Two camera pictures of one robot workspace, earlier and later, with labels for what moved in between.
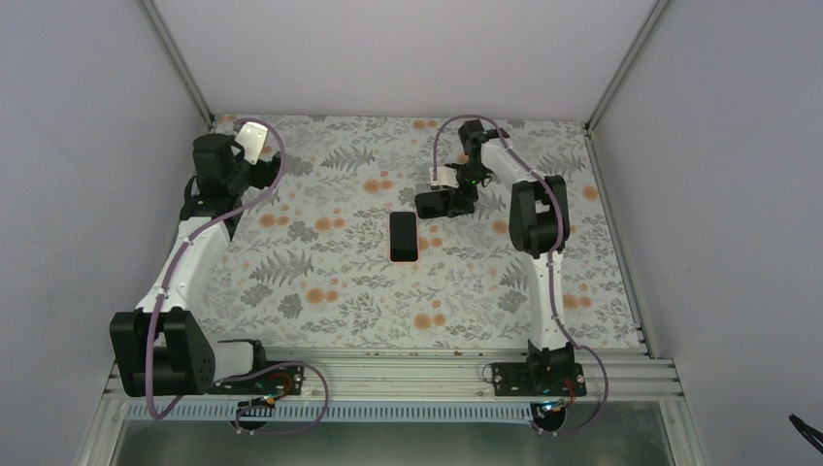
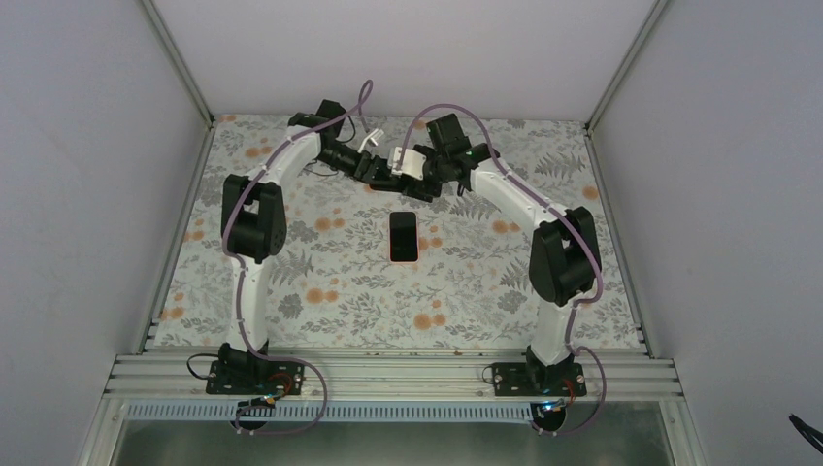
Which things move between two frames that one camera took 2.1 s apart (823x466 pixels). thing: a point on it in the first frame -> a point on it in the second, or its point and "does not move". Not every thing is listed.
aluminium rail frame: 619,377 does not move
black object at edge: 807,432 does not move
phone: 404,237 does not move
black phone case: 434,204 -> 402,186
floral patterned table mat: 334,256 does not move
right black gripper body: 476,171 -> 433,189
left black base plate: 282,381 does not move
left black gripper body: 266,177 -> 345,165
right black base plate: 539,379 does not move
